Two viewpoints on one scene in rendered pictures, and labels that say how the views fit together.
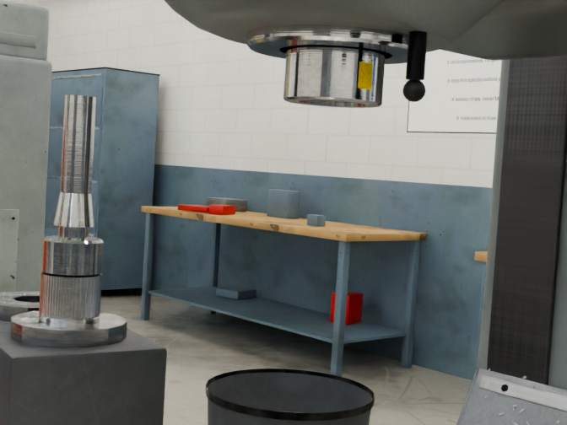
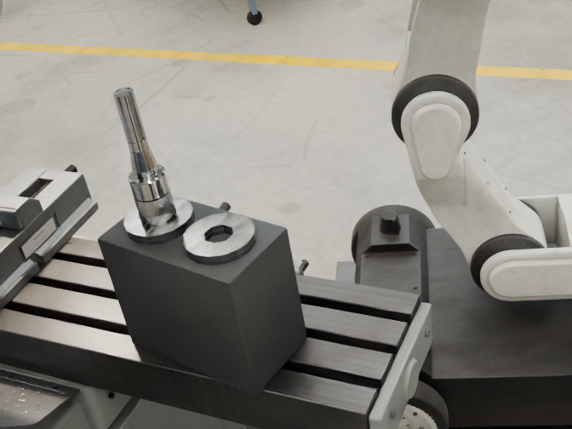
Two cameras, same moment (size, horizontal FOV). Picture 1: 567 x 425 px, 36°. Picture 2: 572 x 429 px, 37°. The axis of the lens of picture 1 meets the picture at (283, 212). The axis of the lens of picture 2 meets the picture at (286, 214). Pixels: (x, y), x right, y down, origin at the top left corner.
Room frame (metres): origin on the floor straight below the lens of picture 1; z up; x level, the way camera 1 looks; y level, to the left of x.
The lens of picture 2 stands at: (1.61, 0.03, 1.71)
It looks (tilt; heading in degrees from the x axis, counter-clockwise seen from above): 34 degrees down; 162
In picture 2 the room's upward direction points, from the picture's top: 10 degrees counter-clockwise
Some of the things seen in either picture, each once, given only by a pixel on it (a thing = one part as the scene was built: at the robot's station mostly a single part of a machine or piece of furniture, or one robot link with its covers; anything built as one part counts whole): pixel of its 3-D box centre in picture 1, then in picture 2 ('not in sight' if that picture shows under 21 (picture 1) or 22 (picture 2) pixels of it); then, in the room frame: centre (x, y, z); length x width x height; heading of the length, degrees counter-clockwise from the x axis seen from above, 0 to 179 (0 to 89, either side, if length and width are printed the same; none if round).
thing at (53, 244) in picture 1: (72, 244); (147, 175); (0.68, 0.16, 1.18); 0.05 x 0.05 x 0.01
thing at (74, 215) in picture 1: (77, 167); (134, 133); (0.68, 0.16, 1.24); 0.03 x 0.03 x 0.11
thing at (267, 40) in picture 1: (336, 45); not in sight; (0.42, -0.02, 1.31); 0.09 x 0.09 x 0.01
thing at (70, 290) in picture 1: (71, 285); (153, 197); (0.68, 0.16, 1.14); 0.05 x 0.05 x 0.06
